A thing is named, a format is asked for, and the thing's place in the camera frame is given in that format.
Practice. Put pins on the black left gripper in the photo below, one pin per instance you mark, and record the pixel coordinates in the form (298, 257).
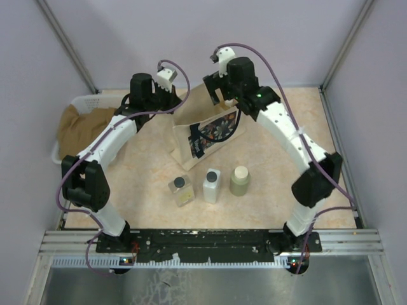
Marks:
(172, 98)

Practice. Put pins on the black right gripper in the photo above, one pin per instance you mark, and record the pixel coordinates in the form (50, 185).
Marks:
(215, 82)

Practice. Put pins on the cream canvas tote bag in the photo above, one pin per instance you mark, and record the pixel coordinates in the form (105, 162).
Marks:
(199, 128)

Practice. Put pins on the olive green bottle cream cap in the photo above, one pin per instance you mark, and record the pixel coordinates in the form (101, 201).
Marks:
(239, 181)

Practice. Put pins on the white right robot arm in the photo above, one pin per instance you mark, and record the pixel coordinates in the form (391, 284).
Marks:
(319, 170)

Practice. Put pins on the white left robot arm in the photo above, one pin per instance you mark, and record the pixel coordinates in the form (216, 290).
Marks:
(84, 183)

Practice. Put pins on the white plastic basket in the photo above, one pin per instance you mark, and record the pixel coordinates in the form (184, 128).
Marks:
(85, 104)

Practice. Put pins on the brown cloth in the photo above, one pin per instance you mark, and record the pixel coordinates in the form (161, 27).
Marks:
(77, 131)

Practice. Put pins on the white square bottle black cap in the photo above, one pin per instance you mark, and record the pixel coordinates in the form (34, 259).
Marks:
(211, 185)

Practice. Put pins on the clear square bottle black cap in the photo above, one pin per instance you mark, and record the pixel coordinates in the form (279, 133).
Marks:
(182, 190)

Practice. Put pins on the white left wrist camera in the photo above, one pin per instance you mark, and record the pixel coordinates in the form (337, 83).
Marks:
(165, 77)

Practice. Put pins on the aluminium frame rail left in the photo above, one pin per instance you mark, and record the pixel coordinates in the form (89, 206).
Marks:
(66, 44)

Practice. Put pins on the aluminium frame rail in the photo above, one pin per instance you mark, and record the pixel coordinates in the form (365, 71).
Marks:
(357, 25)
(66, 44)

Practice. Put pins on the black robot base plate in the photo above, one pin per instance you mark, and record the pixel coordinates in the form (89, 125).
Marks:
(218, 246)

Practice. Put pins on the aluminium frame rail right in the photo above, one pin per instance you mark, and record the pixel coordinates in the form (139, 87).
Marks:
(357, 25)

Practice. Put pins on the white slotted cable duct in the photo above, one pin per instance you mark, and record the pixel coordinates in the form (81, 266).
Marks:
(178, 262)

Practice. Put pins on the aluminium front frame rails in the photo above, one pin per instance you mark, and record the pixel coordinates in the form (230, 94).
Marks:
(332, 241)

